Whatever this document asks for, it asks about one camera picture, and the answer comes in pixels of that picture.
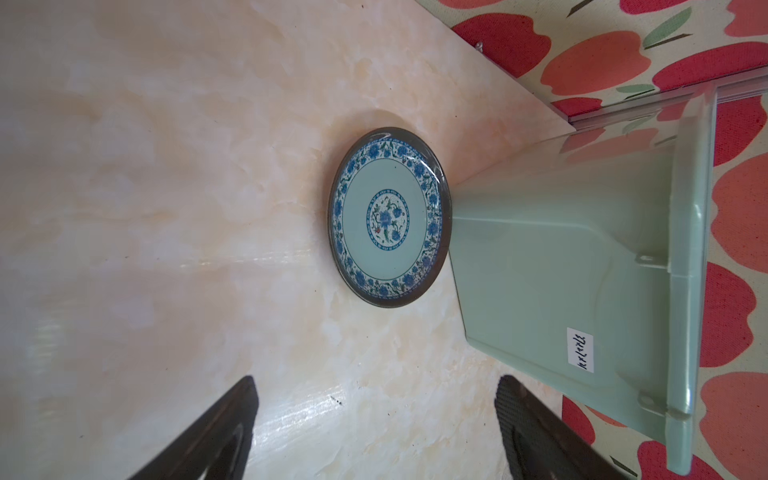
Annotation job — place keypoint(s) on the mint green plastic bin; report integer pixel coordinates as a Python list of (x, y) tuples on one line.
[(609, 238)]

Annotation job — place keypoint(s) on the white bin label sticker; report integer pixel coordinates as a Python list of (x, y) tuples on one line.
[(580, 350)]

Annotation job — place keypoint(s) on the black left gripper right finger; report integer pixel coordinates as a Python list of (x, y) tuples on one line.
[(538, 444)]

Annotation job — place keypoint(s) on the small blue patterned plate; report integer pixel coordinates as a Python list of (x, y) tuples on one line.
[(389, 217)]

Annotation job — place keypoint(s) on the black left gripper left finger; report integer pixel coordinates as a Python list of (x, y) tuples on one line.
[(216, 445)]

